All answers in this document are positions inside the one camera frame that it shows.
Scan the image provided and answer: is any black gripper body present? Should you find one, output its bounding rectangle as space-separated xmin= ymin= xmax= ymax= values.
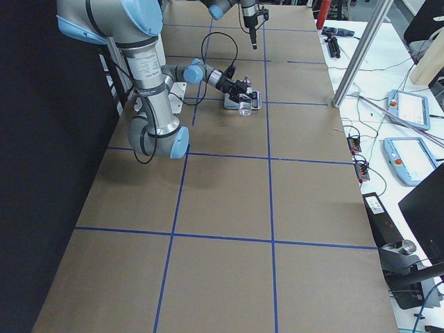
xmin=216 ymin=76 xmax=236 ymax=94
xmin=243 ymin=13 xmax=258 ymax=29

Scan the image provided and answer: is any clear glass sauce bottle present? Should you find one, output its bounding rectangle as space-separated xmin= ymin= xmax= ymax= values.
xmin=239 ymin=76 xmax=253 ymax=117

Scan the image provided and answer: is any silver digital kitchen scale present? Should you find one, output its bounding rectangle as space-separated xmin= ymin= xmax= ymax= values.
xmin=223 ymin=90 xmax=262 ymax=110

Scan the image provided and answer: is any folded blue umbrella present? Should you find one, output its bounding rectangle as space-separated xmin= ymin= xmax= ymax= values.
xmin=321 ymin=26 xmax=355 ymax=37

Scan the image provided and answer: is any black folded tripod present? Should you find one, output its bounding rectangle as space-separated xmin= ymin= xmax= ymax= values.
xmin=325 ymin=34 xmax=341 ymax=58

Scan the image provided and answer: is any upper orange terminal block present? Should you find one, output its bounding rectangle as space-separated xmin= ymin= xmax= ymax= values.
xmin=347 ymin=135 xmax=361 ymax=155

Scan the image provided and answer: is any black office chair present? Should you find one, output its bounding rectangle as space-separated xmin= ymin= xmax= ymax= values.
xmin=404 ymin=0 xmax=443 ymax=55

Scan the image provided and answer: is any far blue teach pendant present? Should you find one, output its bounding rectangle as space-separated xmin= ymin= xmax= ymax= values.
xmin=387 ymin=89 xmax=431 ymax=130

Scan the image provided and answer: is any blue teach pendant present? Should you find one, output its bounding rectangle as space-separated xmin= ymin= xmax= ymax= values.
xmin=382 ymin=137 xmax=438 ymax=187
xmin=387 ymin=89 xmax=431 ymax=130

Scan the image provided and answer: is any near blue teach pendant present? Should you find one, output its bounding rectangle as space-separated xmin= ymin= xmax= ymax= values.
xmin=382 ymin=137 xmax=438 ymax=187

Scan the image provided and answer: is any wooden board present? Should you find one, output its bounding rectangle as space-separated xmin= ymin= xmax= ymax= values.
xmin=410 ymin=28 xmax=443 ymax=85

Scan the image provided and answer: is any black box white label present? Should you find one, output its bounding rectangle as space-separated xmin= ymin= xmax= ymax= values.
xmin=362 ymin=192 xmax=404 ymax=248

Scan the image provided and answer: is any metal rod green tip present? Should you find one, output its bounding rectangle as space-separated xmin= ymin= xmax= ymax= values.
xmin=357 ymin=89 xmax=443 ymax=148

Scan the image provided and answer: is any black monitor with stand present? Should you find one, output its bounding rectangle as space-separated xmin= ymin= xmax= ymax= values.
xmin=379 ymin=165 xmax=443 ymax=309

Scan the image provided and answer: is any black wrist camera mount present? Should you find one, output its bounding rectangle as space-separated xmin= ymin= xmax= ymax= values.
xmin=223 ymin=65 xmax=236 ymax=80
xmin=255 ymin=6 xmax=269 ymax=21

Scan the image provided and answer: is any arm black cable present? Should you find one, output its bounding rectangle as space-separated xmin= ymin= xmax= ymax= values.
xmin=133 ymin=32 xmax=239 ymax=165

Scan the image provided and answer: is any aluminium frame post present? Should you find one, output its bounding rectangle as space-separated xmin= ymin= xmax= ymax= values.
xmin=332 ymin=0 xmax=394 ymax=108

